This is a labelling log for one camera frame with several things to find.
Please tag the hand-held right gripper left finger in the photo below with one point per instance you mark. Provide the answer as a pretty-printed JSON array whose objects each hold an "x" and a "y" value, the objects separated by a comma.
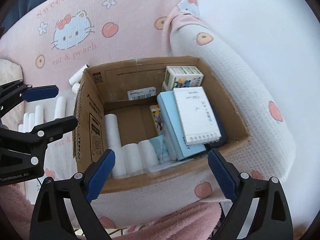
[{"x": 101, "y": 175}]

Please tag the pink printed blanket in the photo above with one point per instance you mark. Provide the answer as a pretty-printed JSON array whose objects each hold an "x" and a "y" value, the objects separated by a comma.
[{"x": 125, "y": 30}]

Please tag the green and white carton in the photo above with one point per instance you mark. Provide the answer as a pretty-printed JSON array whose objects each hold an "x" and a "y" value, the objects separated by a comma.
[
  {"x": 183, "y": 76},
  {"x": 166, "y": 87}
]

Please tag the white spiral notepad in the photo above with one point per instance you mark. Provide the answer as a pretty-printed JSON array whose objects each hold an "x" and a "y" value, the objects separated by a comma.
[{"x": 197, "y": 115}]

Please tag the colourful printed small box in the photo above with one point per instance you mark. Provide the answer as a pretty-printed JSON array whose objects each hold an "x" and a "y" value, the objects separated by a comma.
[{"x": 156, "y": 117}]

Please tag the white cardboard tube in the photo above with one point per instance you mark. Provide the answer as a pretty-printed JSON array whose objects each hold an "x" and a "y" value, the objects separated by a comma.
[
  {"x": 148, "y": 153},
  {"x": 112, "y": 130},
  {"x": 132, "y": 158},
  {"x": 118, "y": 162}
]

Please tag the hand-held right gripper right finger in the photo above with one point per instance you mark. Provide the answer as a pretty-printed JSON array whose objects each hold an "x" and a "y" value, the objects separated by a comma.
[{"x": 222, "y": 175}]

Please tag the light blue book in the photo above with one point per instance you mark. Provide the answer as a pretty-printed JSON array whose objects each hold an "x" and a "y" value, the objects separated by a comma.
[{"x": 170, "y": 125}]

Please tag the pile of white paper tubes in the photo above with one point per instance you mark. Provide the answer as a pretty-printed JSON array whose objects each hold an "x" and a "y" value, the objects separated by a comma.
[{"x": 60, "y": 107}]

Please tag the white shipping label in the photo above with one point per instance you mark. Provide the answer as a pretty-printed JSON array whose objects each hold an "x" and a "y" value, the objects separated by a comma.
[{"x": 141, "y": 93}]

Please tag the brown cardboard box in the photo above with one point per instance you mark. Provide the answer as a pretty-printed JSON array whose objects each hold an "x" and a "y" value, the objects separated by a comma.
[{"x": 130, "y": 67}]

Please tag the crumpled blue plastic wrap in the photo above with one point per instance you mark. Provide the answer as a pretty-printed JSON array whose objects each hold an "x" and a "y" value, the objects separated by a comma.
[{"x": 160, "y": 147}]

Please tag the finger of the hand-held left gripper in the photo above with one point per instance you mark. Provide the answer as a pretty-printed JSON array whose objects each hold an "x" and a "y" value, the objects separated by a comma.
[
  {"x": 42, "y": 93},
  {"x": 60, "y": 126}
]

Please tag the dark blue cloth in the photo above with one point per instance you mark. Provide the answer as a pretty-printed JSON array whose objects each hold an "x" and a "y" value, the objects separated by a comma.
[{"x": 22, "y": 7}]

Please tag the pink fluffy cloth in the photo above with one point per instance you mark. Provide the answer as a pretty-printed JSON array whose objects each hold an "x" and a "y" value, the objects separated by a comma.
[{"x": 175, "y": 220}]

